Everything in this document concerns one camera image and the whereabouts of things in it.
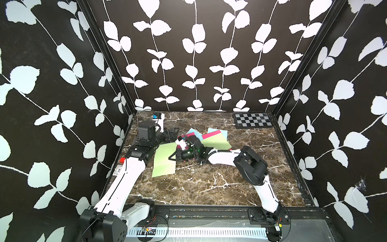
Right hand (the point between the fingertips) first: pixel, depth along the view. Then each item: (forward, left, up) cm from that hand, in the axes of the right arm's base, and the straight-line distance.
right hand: (168, 157), depth 82 cm
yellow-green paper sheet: (-2, +4, -6) cm, 8 cm away
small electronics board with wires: (-33, +6, -12) cm, 35 cm away
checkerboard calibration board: (+38, -65, -11) cm, 76 cm away
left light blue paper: (+26, -16, -12) cm, 32 cm away
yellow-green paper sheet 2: (+21, -31, -15) cm, 40 cm away
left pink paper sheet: (+25, -9, -13) cm, 30 cm away
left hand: (+10, -4, +16) cm, 19 cm away
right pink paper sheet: (+25, -25, -12) cm, 38 cm away
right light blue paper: (+27, -36, -12) cm, 46 cm away
